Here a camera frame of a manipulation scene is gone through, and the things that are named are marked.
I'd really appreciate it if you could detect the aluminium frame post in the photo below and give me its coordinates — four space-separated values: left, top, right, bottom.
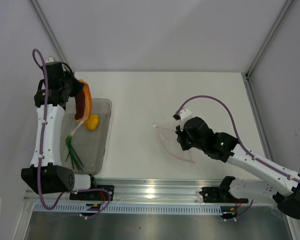
245 0 297 80
28 0 75 75

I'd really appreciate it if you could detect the right aluminium frame post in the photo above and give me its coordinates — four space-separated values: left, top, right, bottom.
245 0 297 80

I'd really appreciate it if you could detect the left aluminium frame post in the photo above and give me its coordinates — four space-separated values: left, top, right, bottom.
28 0 75 75

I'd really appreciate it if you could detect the white slotted cable duct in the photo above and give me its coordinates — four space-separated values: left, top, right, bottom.
34 203 221 215

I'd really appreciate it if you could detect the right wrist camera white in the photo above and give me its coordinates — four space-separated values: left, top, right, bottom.
179 108 193 131

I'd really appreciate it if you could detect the orange papaya slice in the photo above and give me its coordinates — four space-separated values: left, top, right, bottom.
74 79 93 123

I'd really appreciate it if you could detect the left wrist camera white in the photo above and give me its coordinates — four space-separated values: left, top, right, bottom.
45 56 55 63

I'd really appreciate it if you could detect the aluminium mounting rail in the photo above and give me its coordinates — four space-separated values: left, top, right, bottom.
23 177 297 206

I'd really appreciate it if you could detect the green onion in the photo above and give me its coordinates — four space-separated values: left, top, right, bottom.
65 119 85 172

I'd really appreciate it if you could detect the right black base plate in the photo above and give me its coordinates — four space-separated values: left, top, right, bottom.
199 186 250 205

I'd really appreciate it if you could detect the clear zip top bag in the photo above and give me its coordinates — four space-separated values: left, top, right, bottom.
153 122 195 164

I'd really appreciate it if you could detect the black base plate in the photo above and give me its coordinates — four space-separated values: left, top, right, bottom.
69 185 115 202
199 186 250 205

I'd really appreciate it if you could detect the clear plastic bin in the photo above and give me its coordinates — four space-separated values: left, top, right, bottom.
60 98 112 175

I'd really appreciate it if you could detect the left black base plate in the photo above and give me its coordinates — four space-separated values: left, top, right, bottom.
69 185 115 202

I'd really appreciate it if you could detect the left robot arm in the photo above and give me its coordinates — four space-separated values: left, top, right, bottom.
21 61 99 200

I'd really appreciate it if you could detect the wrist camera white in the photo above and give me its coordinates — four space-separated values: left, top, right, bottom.
179 108 193 131
45 56 55 63

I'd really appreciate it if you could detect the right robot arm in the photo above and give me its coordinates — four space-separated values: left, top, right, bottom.
173 115 300 220

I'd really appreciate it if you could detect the yellow lemon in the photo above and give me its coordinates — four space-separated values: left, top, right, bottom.
85 114 100 131

